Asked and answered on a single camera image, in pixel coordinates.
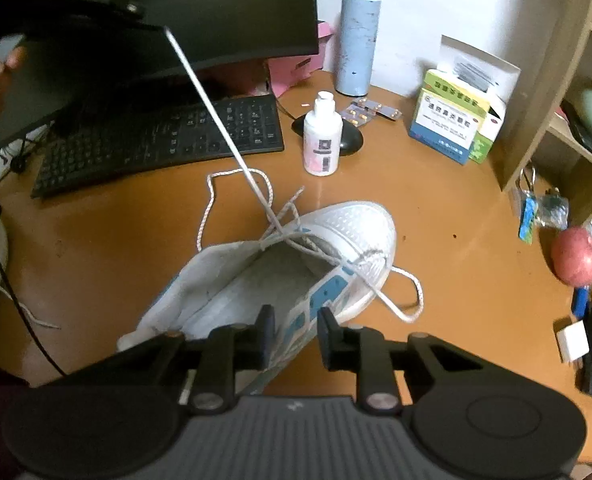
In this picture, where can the silver blister pill pack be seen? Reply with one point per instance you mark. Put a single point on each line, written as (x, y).
(388, 111)
(358, 112)

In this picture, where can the black computer mouse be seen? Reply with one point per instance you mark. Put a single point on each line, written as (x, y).
(352, 140)

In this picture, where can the white charger cube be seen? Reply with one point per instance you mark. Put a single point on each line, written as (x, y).
(573, 340)

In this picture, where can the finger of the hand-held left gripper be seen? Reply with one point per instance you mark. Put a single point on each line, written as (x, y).
(125, 25)

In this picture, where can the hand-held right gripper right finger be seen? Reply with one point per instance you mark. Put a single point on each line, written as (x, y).
(324, 340)

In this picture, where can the black keyboard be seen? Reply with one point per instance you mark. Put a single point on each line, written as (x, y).
(165, 135)

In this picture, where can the pink box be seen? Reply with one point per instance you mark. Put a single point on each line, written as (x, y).
(288, 70)

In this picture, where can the black tray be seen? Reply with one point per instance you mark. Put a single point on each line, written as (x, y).
(583, 135)

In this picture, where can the red apple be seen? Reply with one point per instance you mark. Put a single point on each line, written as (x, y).
(576, 257)

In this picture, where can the green white medicine box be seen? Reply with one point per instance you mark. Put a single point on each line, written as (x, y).
(486, 135)

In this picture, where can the white lotion bottle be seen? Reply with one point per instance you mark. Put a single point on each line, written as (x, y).
(321, 140)

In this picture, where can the light blue thermos bottle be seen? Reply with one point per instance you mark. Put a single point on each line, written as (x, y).
(356, 40)

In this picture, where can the blue white medicine box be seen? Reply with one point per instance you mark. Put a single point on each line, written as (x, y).
(446, 120)

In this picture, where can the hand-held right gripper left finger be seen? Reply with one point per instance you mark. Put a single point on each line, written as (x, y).
(271, 340)

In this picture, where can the blue plastic tube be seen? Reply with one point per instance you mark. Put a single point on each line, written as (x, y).
(578, 305)

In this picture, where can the black computer monitor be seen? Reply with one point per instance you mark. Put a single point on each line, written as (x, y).
(225, 10)

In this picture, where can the white shoelace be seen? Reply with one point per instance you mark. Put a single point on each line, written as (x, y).
(212, 110)
(30, 316)

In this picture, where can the wooden desk shelf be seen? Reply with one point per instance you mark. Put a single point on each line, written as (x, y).
(526, 110)

